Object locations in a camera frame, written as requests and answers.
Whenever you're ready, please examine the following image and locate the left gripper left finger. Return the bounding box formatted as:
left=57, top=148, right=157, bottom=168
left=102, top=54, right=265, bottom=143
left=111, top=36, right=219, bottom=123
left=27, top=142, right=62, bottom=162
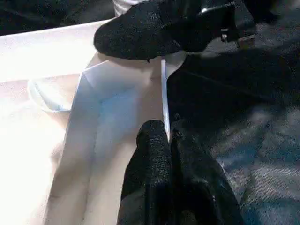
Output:
left=118, top=119, right=174, bottom=225

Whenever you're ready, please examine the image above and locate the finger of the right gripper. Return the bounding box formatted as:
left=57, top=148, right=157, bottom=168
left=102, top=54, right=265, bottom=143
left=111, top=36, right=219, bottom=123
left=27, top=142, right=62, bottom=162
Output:
left=93, top=0, right=221, bottom=61

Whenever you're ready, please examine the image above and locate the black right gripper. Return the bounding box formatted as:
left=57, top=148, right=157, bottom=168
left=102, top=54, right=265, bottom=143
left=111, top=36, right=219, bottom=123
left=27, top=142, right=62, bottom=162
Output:
left=198, top=0, right=256, bottom=45

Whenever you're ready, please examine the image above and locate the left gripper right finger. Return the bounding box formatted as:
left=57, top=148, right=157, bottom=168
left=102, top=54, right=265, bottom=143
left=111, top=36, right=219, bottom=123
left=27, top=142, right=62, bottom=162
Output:
left=170, top=128, right=246, bottom=225

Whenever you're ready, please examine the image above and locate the white plastic table leg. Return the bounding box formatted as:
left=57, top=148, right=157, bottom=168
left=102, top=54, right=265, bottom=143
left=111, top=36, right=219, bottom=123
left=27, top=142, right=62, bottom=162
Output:
left=112, top=0, right=147, bottom=18

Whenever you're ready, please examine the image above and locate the white plastic table top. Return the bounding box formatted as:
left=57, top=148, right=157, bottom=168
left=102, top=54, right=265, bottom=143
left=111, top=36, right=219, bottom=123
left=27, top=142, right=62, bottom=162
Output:
left=0, top=18, right=186, bottom=225

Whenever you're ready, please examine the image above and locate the black work mat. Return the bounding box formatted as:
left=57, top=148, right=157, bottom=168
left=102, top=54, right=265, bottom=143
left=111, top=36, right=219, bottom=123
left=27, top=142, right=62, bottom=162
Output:
left=0, top=0, right=300, bottom=225

